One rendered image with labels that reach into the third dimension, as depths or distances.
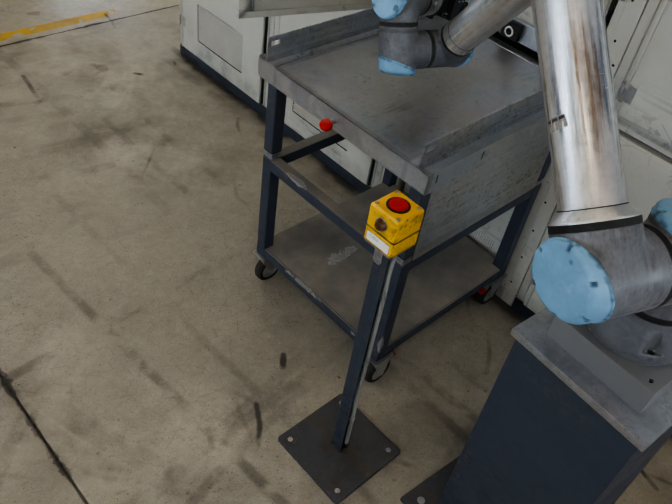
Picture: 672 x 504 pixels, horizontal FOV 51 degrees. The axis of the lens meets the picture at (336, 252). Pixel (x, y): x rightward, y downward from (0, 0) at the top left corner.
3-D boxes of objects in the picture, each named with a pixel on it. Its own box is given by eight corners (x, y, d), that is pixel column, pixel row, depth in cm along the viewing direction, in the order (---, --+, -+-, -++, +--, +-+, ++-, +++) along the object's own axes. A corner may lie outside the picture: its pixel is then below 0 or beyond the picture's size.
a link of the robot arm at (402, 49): (431, 76, 168) (434, 22, 163) (388, 78, 163) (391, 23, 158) (411, 70, 175) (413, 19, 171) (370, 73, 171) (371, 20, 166)
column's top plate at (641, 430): (730, 374, 141) (735, 368, 139) (641, 453, 124) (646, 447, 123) (602, 276, 157) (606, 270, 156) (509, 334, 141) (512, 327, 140)
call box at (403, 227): (389, 261, 142) (398, 223, 135) (362, 239, 145) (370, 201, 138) (415, 245, 146) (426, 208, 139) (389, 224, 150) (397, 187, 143)
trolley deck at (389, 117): (424, 196, 160) (430, 175, 156) (257, 75, 190) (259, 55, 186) (582, 112, 198) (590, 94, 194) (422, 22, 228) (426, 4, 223)
